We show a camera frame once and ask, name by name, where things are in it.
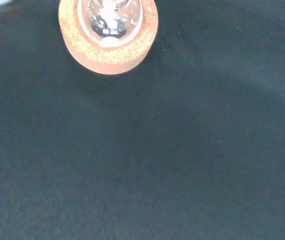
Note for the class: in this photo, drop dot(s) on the clear glass round-bottom flask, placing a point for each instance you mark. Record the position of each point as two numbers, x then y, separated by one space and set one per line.
110 27

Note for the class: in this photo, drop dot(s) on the black bench cloth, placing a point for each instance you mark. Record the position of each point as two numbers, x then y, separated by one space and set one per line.
157 150

